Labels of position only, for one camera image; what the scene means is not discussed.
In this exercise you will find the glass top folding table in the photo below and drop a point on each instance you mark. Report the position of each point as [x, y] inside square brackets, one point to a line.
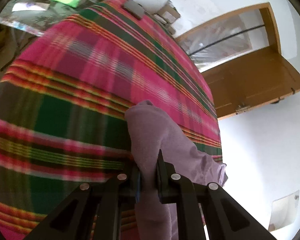
[36, 16]

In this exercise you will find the brown cardboard box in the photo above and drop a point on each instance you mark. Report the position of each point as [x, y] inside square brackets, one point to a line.
[169, 13]

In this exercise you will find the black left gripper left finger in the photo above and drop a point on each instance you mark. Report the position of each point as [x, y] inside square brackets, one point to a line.
[92, 210]

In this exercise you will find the purple fleece pants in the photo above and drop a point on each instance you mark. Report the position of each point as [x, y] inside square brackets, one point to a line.
[152, 132]

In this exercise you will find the white wall panel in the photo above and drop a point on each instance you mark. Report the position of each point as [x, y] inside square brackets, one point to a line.
[284, 211]

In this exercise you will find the wooden door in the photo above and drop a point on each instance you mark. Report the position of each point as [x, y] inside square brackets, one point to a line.
[250, 81]

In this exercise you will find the dark smartphone on bed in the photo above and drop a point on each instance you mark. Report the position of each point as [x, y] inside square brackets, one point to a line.
[134, 9]

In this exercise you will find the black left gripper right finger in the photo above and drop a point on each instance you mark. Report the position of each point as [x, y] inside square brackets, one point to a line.
[205, 211]

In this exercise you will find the plaid pink green bedsheet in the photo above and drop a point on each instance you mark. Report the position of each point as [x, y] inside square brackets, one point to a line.
[63, 104]

